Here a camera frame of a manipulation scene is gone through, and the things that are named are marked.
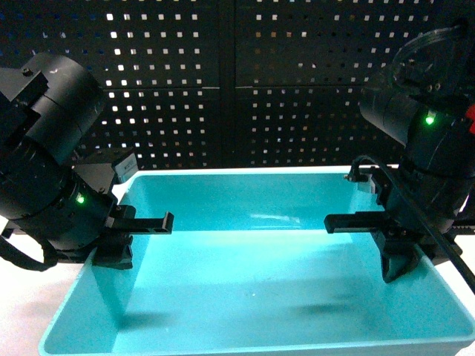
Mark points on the black perforated metal panel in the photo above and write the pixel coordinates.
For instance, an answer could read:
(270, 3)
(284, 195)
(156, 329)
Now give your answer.
(228, 84)

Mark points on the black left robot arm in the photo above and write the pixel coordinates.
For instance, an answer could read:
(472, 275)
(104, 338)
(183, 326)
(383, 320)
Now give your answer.
(47, 106)

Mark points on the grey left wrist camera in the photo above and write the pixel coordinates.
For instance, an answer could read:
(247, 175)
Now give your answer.
(125, 168)

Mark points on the teal plastic tray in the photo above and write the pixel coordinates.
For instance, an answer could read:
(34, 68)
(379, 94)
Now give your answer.
(250, 270)

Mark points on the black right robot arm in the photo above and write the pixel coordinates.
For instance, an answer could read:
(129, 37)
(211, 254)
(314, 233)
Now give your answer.
(425, 101)

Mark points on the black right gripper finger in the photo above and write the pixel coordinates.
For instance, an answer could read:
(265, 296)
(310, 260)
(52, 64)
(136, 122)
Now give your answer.
(398, 254)
(360, 221)

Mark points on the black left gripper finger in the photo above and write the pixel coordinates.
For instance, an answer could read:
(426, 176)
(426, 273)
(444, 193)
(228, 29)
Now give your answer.
(144, 226)
(114, 252)

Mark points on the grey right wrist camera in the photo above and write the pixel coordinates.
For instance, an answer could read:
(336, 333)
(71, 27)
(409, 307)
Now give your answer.
(364, 182)

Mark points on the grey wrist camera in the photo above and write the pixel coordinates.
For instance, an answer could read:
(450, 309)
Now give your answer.
(364, 182)
(125, 168)

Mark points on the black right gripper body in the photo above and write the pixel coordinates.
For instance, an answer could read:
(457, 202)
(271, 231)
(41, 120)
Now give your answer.
(447, 202)

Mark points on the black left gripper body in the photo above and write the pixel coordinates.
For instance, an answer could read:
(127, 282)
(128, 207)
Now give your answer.
(67, 210)

